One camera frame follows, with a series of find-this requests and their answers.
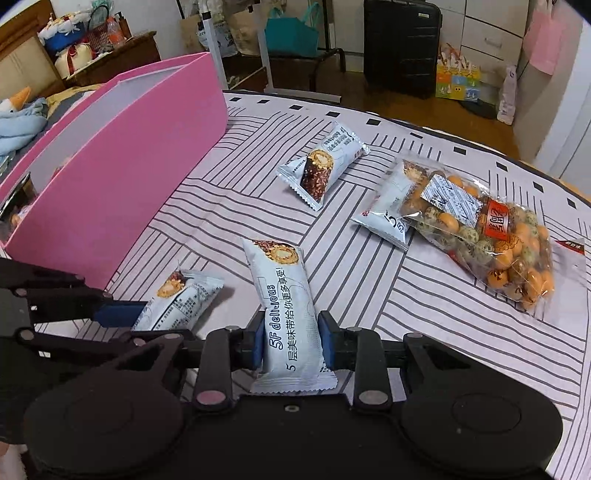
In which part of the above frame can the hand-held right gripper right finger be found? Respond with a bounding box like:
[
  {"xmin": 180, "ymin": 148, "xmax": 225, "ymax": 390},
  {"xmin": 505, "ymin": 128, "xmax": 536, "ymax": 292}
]
[{"xmin": 318, "ymin": 310, "xmax": 491, "ymax": 411}]

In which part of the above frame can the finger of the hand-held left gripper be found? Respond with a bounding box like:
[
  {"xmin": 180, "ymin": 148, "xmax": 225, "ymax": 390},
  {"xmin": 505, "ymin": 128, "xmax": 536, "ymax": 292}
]
[
  {"xmin": 0, "ymin": 258, "xmax": 144, "ymax": 325},
  {"xmin": 16, "ymin": 328, "xmax": 160, "ymax": 366}
]

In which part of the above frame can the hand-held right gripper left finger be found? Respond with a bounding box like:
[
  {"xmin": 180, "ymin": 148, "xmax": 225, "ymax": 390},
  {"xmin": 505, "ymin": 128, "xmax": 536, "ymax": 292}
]
[{"xmin": 108, "ymin": 320, "xmax": 265, "ymax": 412}]

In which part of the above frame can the white chocolate bar packet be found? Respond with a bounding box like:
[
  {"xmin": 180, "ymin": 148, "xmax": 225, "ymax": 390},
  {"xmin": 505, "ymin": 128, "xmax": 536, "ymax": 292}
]
[
  {"xmin": 242, "ymin": 237, "xmax": 338, "ymax": 395},
  {"xmin": 349, "ymin": 159, "xmax": 437, "ymax": 252},
  {"xmin": 276, "ymin": 121, "xmax": 371, "ymax": 212},
  {"xmin": 131, "ymin": 270, "xmax": 225, "ymax": 332}
]

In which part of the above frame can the pink cardboard box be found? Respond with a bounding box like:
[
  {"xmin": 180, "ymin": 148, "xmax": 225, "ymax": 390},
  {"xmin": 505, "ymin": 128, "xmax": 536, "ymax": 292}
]
[{"xmin": 0, "ymin": 52, "xmax": 229, "ymax": 289}]

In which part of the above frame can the striped bed sheet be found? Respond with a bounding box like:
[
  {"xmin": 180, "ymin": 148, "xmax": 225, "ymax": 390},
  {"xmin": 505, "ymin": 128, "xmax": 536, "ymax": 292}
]
[{"xmin": 28, "ymin": 90, "xmax": 591, "ymax": 480}]

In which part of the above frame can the shiny snack packet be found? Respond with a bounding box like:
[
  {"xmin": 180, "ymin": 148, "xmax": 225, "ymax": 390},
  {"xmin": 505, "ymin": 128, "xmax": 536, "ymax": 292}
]
[{"xmin": 0, "ymin": 173, "xmax": 38, "ymax": 241}]

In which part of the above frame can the clear bag of coated peanuts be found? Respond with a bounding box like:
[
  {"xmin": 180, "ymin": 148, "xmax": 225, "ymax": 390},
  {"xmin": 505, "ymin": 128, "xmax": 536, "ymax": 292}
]
[{"xmin": 399, "ymin": 159, "xmax": 587, "ymax": 319}]

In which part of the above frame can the light blue blanket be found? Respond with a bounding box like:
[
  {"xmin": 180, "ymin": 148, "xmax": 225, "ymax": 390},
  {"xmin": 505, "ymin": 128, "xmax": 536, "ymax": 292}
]
[{"xmin": 0, "ymin": 97, "xmax": 49, "ymax": 158}]

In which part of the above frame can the white duck plush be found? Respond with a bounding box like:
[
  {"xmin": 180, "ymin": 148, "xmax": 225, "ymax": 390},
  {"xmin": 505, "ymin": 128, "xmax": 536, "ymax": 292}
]
[{"xmin": 0, "ymin": 85, "xmax": 34, "ymax": 114}]

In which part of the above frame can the wooden dresser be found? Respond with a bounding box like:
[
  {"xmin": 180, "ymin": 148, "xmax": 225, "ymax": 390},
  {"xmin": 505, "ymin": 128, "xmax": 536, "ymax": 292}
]
[{"xmin": 67, "ymin": 32, "xmax": 162, "ymax": 88}]

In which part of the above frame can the cream bag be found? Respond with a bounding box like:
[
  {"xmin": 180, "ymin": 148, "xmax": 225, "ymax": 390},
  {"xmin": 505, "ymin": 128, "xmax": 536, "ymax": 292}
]
[{"xmin": 55, "ymin": 44, "xmax": 95, "ymax": 79}]

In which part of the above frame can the wooden headboard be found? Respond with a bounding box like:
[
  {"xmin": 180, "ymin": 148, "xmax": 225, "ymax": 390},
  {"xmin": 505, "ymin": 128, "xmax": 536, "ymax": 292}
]
[{"xmin": 0, "ymin": 0, "xmax": 65, "ymax": 100}]

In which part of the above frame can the red patterned basket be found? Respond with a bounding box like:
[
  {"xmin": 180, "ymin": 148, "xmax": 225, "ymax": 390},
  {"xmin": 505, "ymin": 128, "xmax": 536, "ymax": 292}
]
[{"xmin": 88, "ymin": 9, "xmax": 112, "ymax": 52}]

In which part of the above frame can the orange drink bottle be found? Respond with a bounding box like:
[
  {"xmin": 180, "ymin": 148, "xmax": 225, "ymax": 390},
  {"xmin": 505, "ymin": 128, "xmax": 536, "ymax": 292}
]
[{"xmin": 107, "ymin": 17, "xmax": 126, "ymax": 49}]

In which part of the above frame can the table with white metal legs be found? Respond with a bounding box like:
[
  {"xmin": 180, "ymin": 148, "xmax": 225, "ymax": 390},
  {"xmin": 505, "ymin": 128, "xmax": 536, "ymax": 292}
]
[{"xmin": 198, "ymin": 0, "xmax": 342, "ymax": 104}]

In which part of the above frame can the black metal stand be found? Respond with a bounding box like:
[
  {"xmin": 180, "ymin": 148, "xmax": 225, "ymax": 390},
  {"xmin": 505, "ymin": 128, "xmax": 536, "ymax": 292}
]
[{"xmin": 265, "ymin": 46, "xmax": 345, "ymax": 93}]

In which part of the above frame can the brown paper bag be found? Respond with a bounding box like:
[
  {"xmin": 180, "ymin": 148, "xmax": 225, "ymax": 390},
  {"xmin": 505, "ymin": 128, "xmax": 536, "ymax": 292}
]
[{"xmin": 180, "ymin": 14, "xmax": 206, "ymax": 56}]

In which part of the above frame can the colourful gift bag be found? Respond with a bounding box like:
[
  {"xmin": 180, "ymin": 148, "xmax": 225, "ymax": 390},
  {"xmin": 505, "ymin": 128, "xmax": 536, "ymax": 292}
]
[{"xmin": 436, "ymin": 44, "xmax": 481, "ymax": 100}]

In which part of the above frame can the white printed bag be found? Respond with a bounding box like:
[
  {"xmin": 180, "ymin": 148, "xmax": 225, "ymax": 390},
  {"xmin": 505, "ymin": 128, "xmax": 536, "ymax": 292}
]
[{"xmin": 198, "ymin": 21, "xmax": 237, "ymax": 58}]

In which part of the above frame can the white plastic bag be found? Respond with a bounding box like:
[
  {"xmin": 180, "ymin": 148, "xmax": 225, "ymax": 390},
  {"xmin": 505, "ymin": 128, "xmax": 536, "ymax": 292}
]
[{"xmin": 498, "ymin": 65, "xmax": 518, "ymax": 125}]

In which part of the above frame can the black suitcase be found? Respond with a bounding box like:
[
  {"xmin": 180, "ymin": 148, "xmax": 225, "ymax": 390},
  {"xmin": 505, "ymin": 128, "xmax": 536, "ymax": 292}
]
[{"xmin": 363, "ymin": 0, "xmax": 443, "ymax": 100}]

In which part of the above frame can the teal bag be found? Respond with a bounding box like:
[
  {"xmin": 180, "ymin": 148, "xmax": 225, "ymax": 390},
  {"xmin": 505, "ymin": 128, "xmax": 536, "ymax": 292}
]
[{"xmin": 264, "ymin": 4, "xmax": 326, "ymax": 57}]

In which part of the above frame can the brown cardboard box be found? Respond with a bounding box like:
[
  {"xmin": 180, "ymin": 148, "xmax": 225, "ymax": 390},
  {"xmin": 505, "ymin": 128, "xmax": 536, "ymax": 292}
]
[{"xmin": 227, "ymin": 7, "xmax": 267, "ymax": 44}]

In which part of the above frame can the white door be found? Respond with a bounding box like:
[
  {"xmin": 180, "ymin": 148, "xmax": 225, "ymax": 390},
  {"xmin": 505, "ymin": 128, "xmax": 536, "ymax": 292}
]
[{"xmin": 531, "ymin": 0, "xmax": 591, "ymax": 181}]

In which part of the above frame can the white wardrobe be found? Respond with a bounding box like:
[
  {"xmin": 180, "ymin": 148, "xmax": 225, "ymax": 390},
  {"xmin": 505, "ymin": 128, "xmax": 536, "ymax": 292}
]
[{"xmin": 332, "ymin": 0, "xmax": 529, "ymax": 88}]

